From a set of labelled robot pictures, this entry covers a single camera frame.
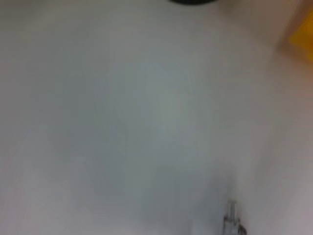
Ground yellow plastic storage bin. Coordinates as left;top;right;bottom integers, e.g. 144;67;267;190
278;7;313;62

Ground silver ballpoint pen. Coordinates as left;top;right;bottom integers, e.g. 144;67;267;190
223;199;247;235

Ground black mesh pen cup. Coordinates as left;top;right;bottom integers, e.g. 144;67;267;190
168;0;218;5

